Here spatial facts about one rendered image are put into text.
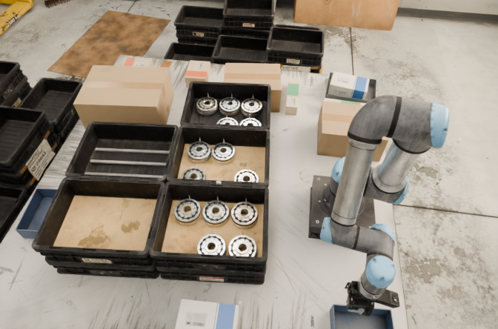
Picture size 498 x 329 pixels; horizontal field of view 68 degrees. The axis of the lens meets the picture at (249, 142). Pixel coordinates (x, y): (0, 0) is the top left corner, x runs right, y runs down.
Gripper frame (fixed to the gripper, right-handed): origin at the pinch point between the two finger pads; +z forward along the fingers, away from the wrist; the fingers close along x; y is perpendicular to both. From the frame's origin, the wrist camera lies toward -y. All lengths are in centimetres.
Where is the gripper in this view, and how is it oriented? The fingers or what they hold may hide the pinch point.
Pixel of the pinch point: (361, 308)
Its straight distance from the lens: 145.9
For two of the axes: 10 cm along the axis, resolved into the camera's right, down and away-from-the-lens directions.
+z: -0.1, 6.5, 7.6
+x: -0.9, 7.5, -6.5
